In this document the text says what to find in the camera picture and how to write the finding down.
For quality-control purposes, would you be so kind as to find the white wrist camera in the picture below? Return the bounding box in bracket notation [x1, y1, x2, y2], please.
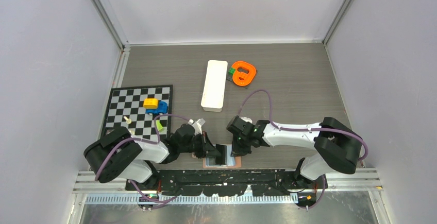
[188, 118, 206, 135]
[240, 116, 253, 123]

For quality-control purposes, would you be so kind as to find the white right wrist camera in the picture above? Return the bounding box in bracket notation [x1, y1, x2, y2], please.
[240, 116, 253, 123]

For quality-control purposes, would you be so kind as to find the cream chess pawn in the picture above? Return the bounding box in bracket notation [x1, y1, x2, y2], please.
[123, 116, 132, 124]

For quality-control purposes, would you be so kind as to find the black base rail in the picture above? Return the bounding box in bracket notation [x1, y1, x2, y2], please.
[138, 169, 327, 197]

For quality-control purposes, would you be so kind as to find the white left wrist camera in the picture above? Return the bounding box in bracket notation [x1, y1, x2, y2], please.
[188, 118, 206, 135]

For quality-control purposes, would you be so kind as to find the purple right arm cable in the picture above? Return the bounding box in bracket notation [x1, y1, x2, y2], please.
[237, 90, 369, 162]

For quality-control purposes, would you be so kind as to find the black white chessboard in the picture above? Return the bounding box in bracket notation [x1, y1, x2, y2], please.
[100, 84, 173, 141]

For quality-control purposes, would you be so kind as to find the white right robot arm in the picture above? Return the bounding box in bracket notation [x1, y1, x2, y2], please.
[226, 115, 364, 188]

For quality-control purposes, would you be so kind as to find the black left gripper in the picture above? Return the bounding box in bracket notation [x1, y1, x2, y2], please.
[179, 131, 221, 159]

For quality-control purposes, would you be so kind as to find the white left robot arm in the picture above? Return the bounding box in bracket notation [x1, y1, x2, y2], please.
[83, 124, 223, 190]

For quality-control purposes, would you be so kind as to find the green small cube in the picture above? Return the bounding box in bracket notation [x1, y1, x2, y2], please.
[228, 68, 236, 75]

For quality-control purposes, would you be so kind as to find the green rectangular block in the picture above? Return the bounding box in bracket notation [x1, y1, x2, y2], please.
[155, 120, 164, 133]

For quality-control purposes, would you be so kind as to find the yellow toy brick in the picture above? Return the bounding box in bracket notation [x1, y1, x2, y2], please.
[143, 98, 159, 109]

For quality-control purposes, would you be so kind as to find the brown leather card holder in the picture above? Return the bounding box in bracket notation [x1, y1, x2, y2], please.
[192, 153, 242, 169]

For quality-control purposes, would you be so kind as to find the white plastic tray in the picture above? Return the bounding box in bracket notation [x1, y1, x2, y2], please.
[200, 60, 228, 112]

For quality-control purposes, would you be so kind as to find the orange plastic ring toy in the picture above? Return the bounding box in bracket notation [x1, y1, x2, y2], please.
[231, 61, 257, 87]

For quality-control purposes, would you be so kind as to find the black credit card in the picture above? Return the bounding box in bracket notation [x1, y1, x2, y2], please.
[215, 144, 230, 166]

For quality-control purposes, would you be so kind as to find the blue toy car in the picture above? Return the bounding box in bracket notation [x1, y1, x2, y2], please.
[146, 101, 169, 115]

